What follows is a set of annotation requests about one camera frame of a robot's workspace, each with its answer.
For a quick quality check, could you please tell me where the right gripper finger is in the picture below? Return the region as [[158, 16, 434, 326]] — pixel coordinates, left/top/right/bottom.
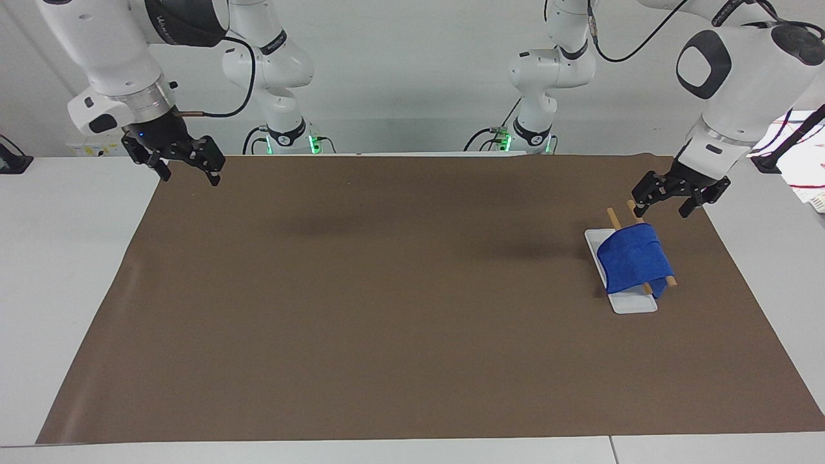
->
[[122, 143, 173, 182], [169, 135, 227, 188]]

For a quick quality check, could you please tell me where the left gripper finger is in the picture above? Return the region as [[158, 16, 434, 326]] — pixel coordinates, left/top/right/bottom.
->
[[678, 177, 733, 219], [631, 170, 679, 218]]

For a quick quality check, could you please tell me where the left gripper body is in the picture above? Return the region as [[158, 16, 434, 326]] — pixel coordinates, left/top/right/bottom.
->
[[666, 157, 711, 192]]

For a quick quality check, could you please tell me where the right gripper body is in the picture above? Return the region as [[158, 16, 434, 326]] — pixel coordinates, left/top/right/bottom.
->
[[121, 109, 194, 159]]

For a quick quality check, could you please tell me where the blue towel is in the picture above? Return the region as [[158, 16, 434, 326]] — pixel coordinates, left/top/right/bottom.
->
[[596, 224, 675, 299]]

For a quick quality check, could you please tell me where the black stand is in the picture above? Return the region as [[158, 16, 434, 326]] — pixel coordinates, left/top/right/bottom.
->
[[0, 134, 34, 175], [750, 103, 825, 175]]

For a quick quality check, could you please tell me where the black cable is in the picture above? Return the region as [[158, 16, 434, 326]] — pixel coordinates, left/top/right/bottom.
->
[[242, 125, 270, 156], [740, 0, 825, 33], [463, 127, 511, 153], [585, 0, 694, 64], [171, 35, 258, 119]]

